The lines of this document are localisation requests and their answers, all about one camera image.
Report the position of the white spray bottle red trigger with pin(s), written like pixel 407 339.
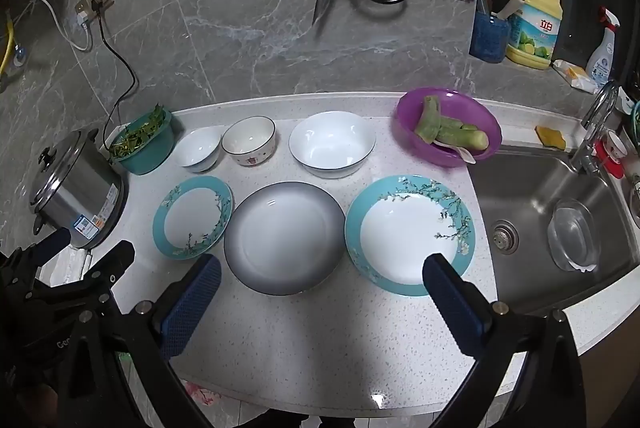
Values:
pixel 602 57

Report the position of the clear glass bowl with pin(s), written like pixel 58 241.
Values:
pixel 572 235

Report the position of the leafy green vegetables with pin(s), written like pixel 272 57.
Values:
pixel 135 132

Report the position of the grey gradient plate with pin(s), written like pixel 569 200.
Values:
pixel 282 238

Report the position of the chrome faucet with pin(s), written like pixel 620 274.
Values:
pixel 592 117

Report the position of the white and yellow packet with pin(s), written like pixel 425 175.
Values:
pixel 575 75

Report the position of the red and white sink holder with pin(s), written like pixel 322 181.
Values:
pixel 612 157

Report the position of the green cucumber piece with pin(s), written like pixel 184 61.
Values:
pixel 432 120
pixel 472 137

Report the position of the purple plastic basin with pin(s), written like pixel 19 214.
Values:
pixel 450 157

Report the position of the white folded cloth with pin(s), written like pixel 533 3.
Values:
pixel 67 268

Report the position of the white plastic spoon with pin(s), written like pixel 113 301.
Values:
pixel 457 152

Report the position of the small white bowl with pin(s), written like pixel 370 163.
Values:
pixel 197 150

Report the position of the large white bowl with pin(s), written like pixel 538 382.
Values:
pixel 332 147

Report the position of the stainless steel sink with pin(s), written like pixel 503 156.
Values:
pixel 525 193

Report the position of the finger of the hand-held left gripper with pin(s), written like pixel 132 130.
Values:
pixel 112 265
pixel 47 245

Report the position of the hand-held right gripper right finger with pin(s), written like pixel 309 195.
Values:
pixel 447 298

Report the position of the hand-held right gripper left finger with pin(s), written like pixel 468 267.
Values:
pixel 195 303

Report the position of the teal plastic basin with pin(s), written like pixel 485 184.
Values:
pixel 150 155

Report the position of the stainless steel rice cooker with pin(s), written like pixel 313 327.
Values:
pixel 75 188

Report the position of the large teal floral plate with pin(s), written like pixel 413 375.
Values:
pixel 405 238

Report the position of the yellow sponge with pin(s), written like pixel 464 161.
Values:
pixel 550 136

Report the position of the yellow dish soap bottle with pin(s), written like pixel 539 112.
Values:
pixel 535 27

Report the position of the brown cabinet front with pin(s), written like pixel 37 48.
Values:
pixel 615 368

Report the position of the blue utensil holder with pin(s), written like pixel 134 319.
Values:
pixel 489 37

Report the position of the sink drain strainer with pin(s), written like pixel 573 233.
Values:
pixel 504 235

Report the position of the small teal floral plate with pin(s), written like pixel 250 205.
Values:
pixel 192 218

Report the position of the cream patterned bowl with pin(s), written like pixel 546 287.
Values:
pixel 250 142

